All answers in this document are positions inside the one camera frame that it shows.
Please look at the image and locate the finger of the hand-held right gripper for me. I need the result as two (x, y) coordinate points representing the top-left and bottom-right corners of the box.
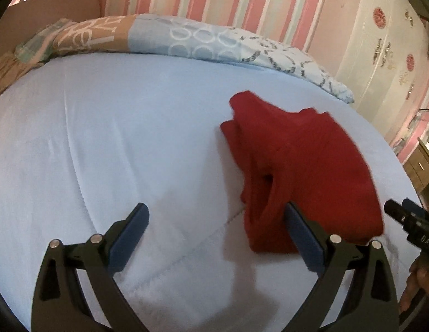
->
(384, 199), (409, 224)
(402, 198), (427, 218)

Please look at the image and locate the printed blue and tan pillow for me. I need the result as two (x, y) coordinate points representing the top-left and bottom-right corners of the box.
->
(50, 14), (355, 103)

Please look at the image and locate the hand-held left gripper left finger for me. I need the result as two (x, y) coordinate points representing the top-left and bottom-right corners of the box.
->
(31, 202), (150, 332)

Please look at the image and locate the mauve headboard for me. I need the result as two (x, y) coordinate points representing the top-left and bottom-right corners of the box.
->
(0, 0), (104, 63)

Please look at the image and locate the wooden dresser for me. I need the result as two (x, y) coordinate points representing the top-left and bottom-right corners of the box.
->
(403, 138), (429, 202)

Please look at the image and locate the brown cloth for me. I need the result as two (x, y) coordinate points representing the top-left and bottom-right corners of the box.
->
(0, 50), (45, 101)

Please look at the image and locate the person's right hand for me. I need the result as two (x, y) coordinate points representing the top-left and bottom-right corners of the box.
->
(398, 258), (429, 315)

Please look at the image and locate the light blue bed sheet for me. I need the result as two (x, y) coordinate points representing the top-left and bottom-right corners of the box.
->
(0, 53), (422, 332)

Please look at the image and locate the plaid cloth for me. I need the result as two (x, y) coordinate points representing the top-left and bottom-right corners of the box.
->
(15, 19), (73, 64)

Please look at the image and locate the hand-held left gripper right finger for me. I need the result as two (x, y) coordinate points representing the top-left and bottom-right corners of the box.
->
(285, 201), (399, 332)

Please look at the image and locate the white wardrobe with floral decals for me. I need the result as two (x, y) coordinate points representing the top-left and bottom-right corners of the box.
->
(335, 0), (429, 147)

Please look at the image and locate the red knit sweater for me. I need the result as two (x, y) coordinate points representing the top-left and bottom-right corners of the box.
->
(220, 90), (386, 255)

